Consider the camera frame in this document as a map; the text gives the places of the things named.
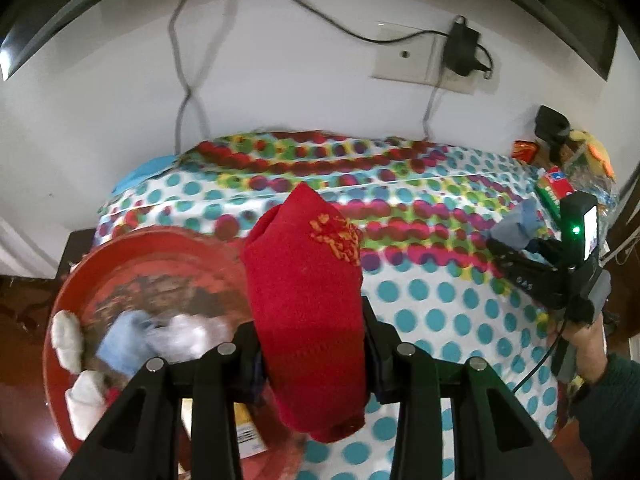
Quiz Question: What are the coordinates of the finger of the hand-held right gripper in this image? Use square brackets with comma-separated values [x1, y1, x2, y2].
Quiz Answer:
[487, 237, 531, 273]
[525, 237, 561, 261]

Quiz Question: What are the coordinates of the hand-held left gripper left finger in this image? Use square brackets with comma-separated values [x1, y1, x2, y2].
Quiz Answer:
[60, 322, 266, 480]

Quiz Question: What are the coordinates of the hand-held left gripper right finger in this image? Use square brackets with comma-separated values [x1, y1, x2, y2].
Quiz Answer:
[360, 296, 573, 480]

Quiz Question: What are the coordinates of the yellow medicine box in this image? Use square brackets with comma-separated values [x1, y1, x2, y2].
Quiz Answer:
[235, 402, 268, 461]

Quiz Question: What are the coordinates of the red embroidered sock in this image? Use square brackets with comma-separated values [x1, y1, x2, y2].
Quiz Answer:
[240, 182, 371, 443]

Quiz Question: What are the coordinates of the grey blue sock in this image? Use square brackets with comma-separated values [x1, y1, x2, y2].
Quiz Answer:
[95, 310, 211, 378]

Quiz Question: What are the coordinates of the round red tray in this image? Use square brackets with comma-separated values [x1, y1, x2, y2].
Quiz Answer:
[42, 227, 321, 480]

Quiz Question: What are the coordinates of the white sock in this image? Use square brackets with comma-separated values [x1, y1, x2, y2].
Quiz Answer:
[50, 310, 85, 375]
[65, 370, 108, 438]

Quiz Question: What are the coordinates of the person's right forearm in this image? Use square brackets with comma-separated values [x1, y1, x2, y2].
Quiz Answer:
[570, 352, 640, 480]

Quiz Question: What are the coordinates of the person's right hand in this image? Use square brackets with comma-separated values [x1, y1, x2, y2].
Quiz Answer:
[545, 317, 608, 386]

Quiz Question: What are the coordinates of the red green medicine box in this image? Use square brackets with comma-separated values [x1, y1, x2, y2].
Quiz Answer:
[535, 166, 576, 221]

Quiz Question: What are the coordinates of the polka dot tablecloth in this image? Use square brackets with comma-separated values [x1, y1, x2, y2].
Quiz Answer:
[97, 130, 608, 480]

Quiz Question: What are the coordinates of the clear plastic bag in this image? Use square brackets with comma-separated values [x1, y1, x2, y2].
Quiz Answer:
[565, 150, 621, 221]

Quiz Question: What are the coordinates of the red snack packet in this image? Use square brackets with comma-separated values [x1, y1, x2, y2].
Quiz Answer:
[511, 140, 540, 163]

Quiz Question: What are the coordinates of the yellow plush toy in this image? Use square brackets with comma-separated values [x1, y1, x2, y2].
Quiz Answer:
[567, 130, 615, 177]

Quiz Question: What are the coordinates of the black phone stand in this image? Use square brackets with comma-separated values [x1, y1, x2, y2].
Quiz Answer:
[534, 105, 571, 161]

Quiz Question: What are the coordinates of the black power adapter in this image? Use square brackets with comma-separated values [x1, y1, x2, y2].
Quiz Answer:
[442, 16, 493, 78]

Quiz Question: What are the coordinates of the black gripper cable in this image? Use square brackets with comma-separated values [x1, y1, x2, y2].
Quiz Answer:
[512, 317, 571, 393]

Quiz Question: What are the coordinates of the black adapter cable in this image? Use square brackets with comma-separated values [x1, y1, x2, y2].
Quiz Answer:
[422, 82, 443, 141]

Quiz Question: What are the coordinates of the white wall socket plate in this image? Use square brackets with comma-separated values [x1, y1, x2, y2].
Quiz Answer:
[371, 21, 483, 95]

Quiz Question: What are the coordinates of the black television power cable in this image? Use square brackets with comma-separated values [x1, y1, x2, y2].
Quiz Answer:
[265, 0, 453, 43]

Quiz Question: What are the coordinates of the thin black cable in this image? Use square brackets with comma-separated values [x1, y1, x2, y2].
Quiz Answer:
[167, 0, 211, 153]

